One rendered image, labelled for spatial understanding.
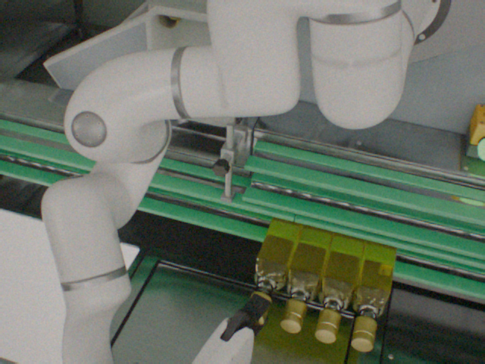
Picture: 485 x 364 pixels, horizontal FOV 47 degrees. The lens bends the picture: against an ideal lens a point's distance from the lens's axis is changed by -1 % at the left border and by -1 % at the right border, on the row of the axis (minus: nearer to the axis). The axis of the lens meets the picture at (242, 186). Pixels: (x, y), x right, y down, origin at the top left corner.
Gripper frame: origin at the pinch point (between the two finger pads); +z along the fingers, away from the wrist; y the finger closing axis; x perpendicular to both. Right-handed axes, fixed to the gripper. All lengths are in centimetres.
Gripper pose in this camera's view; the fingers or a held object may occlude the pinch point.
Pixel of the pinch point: (255, 314)
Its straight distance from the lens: 93.1
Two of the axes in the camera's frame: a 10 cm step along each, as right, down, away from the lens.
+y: 0.5, -7.4, -6.7
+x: -8.4, -3.9, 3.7
